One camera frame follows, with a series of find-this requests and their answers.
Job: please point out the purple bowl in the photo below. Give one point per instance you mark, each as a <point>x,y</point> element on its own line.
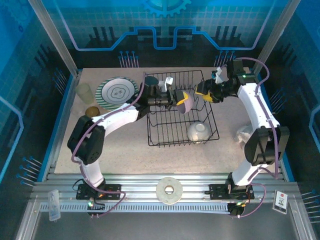
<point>187,106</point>

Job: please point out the white bowl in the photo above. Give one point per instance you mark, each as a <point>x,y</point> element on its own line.
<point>198,132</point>

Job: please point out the green striped plate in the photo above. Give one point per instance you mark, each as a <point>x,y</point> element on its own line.
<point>116,92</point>

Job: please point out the brown cup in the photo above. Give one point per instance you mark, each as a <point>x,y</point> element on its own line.
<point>92,111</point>

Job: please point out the tall translucent green cup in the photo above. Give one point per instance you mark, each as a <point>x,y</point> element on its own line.
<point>83,93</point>

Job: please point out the small clear glass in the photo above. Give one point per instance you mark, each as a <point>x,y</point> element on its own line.
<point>75,110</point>

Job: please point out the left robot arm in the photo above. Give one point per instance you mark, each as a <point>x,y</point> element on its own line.
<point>115,120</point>

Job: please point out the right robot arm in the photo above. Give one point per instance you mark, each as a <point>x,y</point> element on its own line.
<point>260,110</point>

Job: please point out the white plush toy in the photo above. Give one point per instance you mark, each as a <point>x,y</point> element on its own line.
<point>241,135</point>

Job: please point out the aluminium base beam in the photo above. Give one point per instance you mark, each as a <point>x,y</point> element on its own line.
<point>140,185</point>

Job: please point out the white tape roll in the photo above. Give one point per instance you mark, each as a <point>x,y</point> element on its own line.
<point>162,197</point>

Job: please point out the black power connector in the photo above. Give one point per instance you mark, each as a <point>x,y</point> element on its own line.
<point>235,211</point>
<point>96,212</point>

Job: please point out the white label card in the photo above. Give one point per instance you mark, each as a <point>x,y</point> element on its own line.
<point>280,201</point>

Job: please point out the clear plastic bag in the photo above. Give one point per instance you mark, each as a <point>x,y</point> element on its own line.
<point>53,205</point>

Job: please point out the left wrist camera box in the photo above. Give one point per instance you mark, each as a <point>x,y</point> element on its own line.
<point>167,83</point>

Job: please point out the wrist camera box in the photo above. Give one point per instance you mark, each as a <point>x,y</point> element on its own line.
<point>218,75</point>
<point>167,83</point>

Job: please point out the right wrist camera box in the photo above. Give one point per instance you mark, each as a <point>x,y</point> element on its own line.
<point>218,75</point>

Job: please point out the aluminium frame post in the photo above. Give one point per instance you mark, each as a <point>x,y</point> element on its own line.
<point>275,35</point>
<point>54,35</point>

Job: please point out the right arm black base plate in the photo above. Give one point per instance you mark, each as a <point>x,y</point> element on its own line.
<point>217,192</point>

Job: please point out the aluminium side rail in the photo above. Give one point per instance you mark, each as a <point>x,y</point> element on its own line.
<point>63,120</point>
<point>282,171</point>

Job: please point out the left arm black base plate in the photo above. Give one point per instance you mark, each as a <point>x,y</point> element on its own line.
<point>112,191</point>

